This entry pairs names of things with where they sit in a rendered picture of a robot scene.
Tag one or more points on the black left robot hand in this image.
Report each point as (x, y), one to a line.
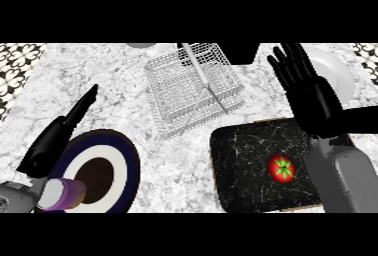
(45, 146)

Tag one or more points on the navy white brown plate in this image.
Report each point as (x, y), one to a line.
(119, 166)

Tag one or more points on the black scratched tray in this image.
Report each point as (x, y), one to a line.
(245, 166)

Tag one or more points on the black appliance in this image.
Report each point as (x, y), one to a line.
(243, 52)

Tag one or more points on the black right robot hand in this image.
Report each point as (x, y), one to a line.
(314, 100)

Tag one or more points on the grey round object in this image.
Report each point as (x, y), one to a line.
(141, 44)

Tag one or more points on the red tomato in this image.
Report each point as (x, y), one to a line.
(280, 169)

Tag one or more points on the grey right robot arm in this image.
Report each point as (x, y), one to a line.
(344, 180)

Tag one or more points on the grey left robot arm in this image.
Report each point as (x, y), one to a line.
(14, 198)

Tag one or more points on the purple can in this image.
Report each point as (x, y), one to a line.
(66, 195)

